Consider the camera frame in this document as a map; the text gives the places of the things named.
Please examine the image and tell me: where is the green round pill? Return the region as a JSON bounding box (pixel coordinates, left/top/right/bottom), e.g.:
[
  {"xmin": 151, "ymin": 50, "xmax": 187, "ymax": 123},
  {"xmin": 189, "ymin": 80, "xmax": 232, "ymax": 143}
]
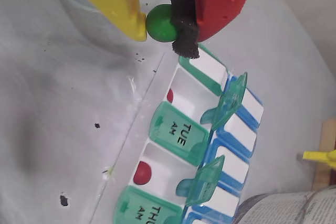
[{"xmin": 145, "ymin": 4, "xmax": 182, "ymax": 42}]

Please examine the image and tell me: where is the white tablecloth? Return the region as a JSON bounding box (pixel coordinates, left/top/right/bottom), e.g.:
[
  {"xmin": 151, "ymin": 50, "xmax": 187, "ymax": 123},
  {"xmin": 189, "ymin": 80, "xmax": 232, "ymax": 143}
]
[{"xmin": 0, "ymin": 0, "xmax": 336, "ymax": 224}]

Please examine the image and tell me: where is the green blue weekly pill organizer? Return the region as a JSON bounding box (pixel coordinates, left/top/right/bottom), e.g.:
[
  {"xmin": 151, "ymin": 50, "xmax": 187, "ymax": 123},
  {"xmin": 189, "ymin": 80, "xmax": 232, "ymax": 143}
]
[{"xmin": 112, "ymin": 42, "xmax": 266, "ymax": 224}]

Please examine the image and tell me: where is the yellow plastic clamp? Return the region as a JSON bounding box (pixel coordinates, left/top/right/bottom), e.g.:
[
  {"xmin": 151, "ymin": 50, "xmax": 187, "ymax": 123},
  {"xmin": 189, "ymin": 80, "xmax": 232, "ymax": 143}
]
[{"xmin": 302, "ymin": 149, "xmax": 336, "ymax": 169}]

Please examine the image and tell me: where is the wooden post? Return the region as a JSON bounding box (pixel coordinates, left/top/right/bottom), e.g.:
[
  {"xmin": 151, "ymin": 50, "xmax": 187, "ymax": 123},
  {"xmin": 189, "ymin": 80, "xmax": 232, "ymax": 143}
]
[{"xmin": 312, "ymin": 119, "xmax": 336, "ymax": 190}]

